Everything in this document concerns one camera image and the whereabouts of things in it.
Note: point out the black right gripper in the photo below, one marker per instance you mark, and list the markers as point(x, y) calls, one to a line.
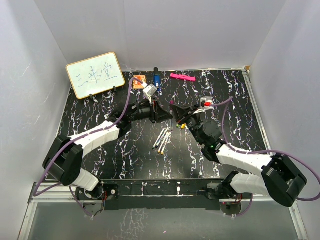
point(179, 112)

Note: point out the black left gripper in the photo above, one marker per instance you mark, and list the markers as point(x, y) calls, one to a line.
point(157, 114)

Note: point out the aluminium frame rail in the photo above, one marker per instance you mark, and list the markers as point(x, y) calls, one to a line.
point(57, 194)

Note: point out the pink plastic clip bar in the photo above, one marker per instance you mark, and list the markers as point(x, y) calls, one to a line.
point(183, 77)

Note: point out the blue stapler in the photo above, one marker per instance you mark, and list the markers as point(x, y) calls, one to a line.
point(156, 79)

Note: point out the yellow tipped white pen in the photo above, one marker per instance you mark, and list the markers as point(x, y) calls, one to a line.
point(162, 143)

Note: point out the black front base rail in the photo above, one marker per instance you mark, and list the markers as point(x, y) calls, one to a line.
point(122, 194)

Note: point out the purple white pen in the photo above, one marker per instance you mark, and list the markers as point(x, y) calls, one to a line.
point(171, 125)

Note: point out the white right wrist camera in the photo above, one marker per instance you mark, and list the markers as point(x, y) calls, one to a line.
point(206, 102)

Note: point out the green white pen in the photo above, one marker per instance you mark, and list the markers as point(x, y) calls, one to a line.
point(158, 138)

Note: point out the blue tipped white pen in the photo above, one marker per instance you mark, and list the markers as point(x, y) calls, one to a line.
point(161, 138)

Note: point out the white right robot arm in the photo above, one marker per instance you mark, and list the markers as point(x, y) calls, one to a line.
point(275, 176)

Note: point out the orange tipped white pen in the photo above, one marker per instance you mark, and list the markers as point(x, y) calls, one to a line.
point(163, 149)

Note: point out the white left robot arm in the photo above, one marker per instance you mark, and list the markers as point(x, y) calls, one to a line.
point(65, 157)

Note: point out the small whiteboard with writing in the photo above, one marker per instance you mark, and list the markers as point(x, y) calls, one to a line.
point(95, 75)

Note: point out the orange small notebook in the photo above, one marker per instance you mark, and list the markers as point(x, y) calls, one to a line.
point(139, 82)

